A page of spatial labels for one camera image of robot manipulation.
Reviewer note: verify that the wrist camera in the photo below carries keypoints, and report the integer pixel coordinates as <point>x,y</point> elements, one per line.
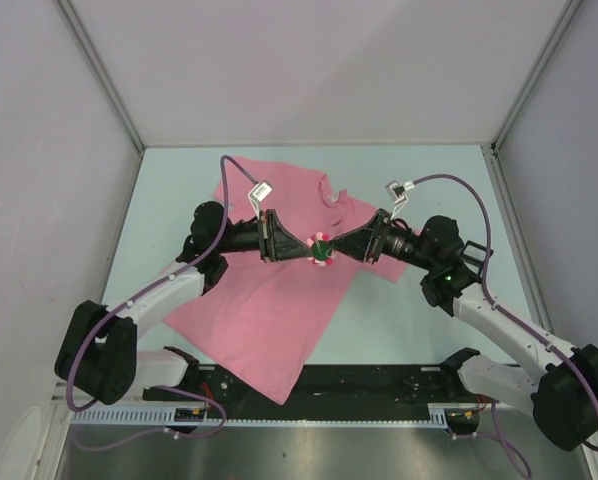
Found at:
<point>398,193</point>
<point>258,194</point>

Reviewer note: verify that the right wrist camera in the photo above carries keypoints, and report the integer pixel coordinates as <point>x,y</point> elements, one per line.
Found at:
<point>398,193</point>

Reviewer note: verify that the aluminium left corner post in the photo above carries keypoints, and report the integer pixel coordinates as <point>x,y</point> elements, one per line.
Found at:
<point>94,61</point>

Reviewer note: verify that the aluminium corner post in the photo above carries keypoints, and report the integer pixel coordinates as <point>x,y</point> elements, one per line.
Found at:
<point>539,67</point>
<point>94,61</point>

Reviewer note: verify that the aluminium front rail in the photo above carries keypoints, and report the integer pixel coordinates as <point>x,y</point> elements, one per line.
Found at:
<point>64,395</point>

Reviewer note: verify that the aluminium right corner post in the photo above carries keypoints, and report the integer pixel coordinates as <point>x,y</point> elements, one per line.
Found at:
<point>539,67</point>

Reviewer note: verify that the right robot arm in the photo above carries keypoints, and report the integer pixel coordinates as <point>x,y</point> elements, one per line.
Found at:
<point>551,380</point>

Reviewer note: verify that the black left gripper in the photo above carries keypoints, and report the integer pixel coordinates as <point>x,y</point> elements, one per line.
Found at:
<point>268,228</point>

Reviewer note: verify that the aluminium right rail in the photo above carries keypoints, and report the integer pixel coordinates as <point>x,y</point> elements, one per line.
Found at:
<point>530,242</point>

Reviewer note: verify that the black open display box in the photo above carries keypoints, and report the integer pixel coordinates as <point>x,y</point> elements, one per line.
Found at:
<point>473,256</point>

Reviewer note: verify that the grey cable duct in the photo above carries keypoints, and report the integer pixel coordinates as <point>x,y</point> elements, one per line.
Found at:
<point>434,417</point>

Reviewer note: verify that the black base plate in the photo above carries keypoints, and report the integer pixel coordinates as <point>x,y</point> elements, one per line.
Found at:
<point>409,383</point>

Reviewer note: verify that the aluminium rail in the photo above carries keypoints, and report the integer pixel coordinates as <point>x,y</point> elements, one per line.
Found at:
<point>530,242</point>
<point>64,395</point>

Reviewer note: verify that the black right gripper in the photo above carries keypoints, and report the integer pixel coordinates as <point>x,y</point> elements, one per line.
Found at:
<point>353,244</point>

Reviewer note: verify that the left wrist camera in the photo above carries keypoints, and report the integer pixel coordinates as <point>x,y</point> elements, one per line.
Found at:
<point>258,194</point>

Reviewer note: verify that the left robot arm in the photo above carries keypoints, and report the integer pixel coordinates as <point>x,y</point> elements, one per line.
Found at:
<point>100,354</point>

